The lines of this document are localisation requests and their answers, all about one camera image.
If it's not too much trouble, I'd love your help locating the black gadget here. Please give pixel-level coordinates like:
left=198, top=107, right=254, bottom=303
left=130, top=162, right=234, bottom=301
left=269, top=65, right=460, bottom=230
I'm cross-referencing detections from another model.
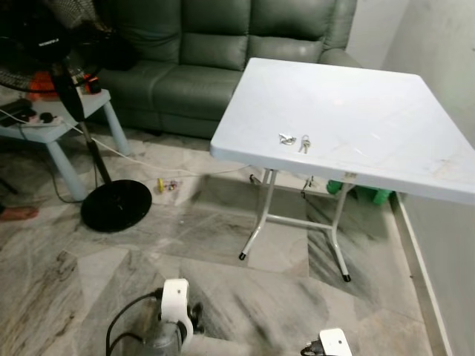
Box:
left=0, top=99, right=36, bottom=124

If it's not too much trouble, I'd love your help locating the green leather sofa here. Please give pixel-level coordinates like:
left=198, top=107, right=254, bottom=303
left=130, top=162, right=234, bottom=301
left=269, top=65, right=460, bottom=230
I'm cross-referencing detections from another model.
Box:
left=96, top=0, right=364, bottom=140

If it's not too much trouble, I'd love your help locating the bare person foot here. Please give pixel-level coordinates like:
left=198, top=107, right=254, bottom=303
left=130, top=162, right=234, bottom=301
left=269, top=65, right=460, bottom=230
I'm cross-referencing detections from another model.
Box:
left=0, top=206, right=39, bottom=223

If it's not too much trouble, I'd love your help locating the black standing fan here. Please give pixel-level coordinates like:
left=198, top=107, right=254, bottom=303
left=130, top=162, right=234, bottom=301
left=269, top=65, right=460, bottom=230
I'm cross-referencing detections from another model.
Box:
left=0, top=0, right=153, bottom=233

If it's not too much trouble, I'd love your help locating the silver key bunch with ring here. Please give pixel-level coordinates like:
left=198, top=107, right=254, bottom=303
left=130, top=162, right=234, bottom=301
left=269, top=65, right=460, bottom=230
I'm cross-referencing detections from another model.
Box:
left=278, top=133, right=312, bottom=154

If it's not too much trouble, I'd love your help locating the white floor cable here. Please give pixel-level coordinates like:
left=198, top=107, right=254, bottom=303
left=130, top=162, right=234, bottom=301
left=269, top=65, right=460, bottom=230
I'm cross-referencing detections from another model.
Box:
left=71, top=122, right=253, bottom=179

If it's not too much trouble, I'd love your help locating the light blue side table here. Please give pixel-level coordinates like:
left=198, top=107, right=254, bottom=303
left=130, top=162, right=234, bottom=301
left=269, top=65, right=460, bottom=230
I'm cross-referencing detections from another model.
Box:
left=0, top=89, right=131, bottom=202

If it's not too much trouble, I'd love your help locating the white folding table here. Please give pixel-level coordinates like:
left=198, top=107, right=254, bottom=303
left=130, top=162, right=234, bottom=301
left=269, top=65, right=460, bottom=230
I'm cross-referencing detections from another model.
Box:
left=210, top=57, right=475, bottom=283

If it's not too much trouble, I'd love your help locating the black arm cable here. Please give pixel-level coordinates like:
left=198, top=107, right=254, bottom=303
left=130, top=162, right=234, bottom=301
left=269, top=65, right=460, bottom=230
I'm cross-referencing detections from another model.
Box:
left=106, top=291, right=164, bottom=356

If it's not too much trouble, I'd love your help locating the orange device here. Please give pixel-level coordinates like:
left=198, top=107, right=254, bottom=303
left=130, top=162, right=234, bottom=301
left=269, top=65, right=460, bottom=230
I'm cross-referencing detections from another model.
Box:
left=30, top=70, right=102, bottom=99

